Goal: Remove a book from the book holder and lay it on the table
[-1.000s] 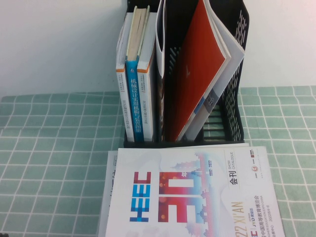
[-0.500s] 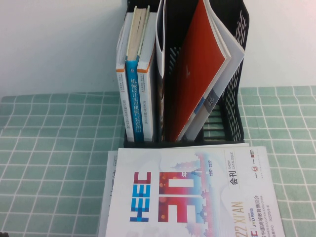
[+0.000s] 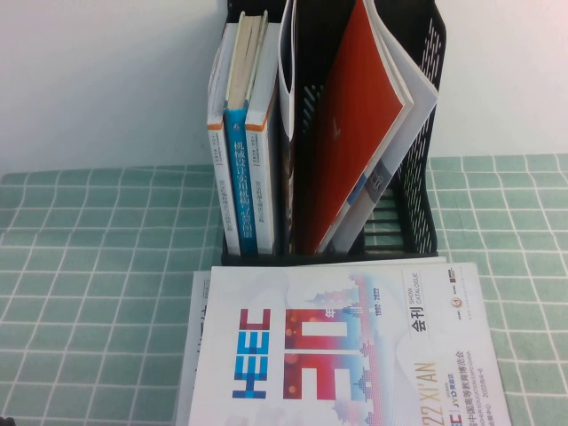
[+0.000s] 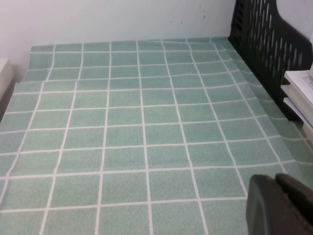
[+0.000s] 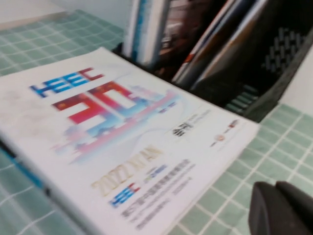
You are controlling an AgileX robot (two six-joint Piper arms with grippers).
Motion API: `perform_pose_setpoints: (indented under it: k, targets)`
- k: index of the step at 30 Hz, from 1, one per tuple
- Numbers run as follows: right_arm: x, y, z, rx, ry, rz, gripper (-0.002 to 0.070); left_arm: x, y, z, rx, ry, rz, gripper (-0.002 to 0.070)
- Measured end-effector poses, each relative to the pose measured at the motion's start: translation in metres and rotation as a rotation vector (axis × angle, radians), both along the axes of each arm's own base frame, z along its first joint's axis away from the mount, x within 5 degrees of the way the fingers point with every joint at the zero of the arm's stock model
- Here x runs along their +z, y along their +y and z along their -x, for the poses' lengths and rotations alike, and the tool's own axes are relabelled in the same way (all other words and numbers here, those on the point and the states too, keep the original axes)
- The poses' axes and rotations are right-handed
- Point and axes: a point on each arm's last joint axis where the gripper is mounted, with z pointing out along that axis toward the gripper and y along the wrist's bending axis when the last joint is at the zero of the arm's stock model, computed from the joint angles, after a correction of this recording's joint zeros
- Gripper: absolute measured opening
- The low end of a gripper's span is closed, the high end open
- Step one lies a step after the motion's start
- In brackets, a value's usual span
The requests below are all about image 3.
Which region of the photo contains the blue spine book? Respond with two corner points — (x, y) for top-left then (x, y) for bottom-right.
(224, 9), (270, 256)

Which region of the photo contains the black mesh book holder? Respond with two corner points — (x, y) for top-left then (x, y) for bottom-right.
(220, 0), (449, 267)

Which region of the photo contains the red cover magazine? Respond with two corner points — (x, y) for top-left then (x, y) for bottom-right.
(305, 0), (415, 255)

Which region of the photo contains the white folded brochure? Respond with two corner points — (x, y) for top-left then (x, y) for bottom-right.
(277, 0), (297, 256)

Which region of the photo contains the green checkered tablecloth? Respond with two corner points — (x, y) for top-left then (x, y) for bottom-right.
(0, 154), (568, 426)

